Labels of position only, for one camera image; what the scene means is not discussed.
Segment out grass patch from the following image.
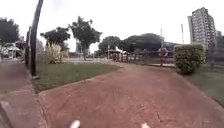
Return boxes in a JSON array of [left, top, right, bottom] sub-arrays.
[[31, 61, 122, 94]]

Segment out thin pale pole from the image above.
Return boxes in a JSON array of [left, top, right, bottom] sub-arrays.
[[180, 23, 185, 45]]

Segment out dark tall pole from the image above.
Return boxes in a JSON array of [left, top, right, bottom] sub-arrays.
[[30, 0, 44, 77]]

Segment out grey concrete kerb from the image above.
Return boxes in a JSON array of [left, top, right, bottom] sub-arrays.
[[0, 77, 48, 128]]

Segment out dark large tree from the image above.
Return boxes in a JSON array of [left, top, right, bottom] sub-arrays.
[[0, 17, 21, 48]]

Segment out broad dark tree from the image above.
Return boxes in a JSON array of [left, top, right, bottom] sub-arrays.
[[39, 26, 72, 52]]

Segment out wooden railing fence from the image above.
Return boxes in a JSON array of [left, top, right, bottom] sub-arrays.
[[111, 53, 176, 67]]

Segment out row of trees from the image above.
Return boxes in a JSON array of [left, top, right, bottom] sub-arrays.
[[97, 32, 165, 54]]

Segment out low white building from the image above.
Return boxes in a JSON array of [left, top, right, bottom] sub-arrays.
[[0, 42, 23, 60]]

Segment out tall leafy tree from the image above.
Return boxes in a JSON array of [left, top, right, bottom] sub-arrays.
[[68, 15, 103, 60]]

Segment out red paved path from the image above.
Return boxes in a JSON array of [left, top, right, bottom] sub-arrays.
[[37, 61, 224, 128]]

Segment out pale yellowish bush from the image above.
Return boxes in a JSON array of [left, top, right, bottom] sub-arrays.
[[44, 42, 70, 65]]

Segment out round red sign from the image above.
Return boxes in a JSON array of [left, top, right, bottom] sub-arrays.
[[158, 47, 169, 58]]

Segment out tall grey building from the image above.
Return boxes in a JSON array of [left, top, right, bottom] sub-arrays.
[[187, 6, 218, 50]]

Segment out grass strip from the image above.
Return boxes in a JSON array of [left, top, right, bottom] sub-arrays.
[[181, 65, 224, 108]]

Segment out robot's own part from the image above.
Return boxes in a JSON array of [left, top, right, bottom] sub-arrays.
[[140, 122, 151, 128]]

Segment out trimmed green bush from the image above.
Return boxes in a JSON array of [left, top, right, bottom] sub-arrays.
[[173, 43, 206, 75]]

